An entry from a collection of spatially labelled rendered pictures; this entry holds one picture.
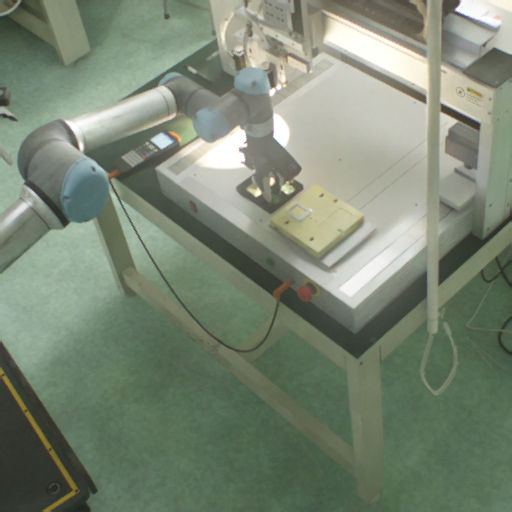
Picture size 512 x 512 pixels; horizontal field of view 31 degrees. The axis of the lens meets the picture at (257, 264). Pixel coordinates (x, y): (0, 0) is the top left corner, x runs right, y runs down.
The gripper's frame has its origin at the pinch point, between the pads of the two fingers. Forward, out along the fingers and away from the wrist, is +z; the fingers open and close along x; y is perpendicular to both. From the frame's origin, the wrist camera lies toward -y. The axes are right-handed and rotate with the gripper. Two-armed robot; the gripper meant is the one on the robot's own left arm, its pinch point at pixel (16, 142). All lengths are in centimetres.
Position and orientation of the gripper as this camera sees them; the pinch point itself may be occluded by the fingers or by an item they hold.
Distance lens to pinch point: 237.8
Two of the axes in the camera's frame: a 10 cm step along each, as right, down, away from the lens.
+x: 0.7, 7.8, -6.2
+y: -8.5, 3.7, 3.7
